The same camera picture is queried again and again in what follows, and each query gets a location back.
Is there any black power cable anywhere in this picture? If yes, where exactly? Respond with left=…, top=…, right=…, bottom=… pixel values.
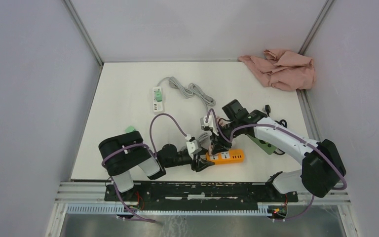
left=264, top=104, right=288, bottom=156

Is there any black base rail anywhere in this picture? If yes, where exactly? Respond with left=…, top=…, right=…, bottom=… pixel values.
left=121, top=181, right=299, bottom=211

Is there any pink crumpled cloth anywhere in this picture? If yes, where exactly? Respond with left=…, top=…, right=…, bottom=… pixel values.
left=238, top=49, right=316, bottom=91

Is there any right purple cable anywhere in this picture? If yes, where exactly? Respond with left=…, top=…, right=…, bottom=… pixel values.
left=206, top=108, right=348, bottom=223

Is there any green plug from orange strip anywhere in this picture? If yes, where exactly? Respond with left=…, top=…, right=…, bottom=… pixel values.
left=125, top=126, right=136, bottom=133

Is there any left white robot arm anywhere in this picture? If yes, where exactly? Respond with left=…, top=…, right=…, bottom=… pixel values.
left=98, top=131, right=214, bottom=201

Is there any small white power strip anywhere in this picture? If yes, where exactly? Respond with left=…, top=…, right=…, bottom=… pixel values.
left=152, top=86, right=164, bottom=114

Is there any pink plug from orange strip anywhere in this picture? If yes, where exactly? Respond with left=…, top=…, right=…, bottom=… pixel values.
left=208, top=146, right=213, bottom=156

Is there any orange power strip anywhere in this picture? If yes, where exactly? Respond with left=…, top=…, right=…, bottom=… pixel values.
left=206, top=150, right=245, bottom=165

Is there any dark green power strip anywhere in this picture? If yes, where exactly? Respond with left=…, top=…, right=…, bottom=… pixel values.
left=247, top=135, right=285, bottom=156

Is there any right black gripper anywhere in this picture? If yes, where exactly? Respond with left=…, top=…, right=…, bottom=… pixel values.
left=210, top=119, right=241, bottom=154

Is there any grey cable of white strip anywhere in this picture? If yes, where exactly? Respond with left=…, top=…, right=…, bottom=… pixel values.
left=157, top=76, right=217, bottom=114

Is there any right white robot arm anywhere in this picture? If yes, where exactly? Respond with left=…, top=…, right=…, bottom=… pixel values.
left=200, top=99, right=347, bottom=201

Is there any green plug on white strip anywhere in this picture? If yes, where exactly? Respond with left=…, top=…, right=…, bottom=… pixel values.
left=154, top=90, right=162, bottom=102

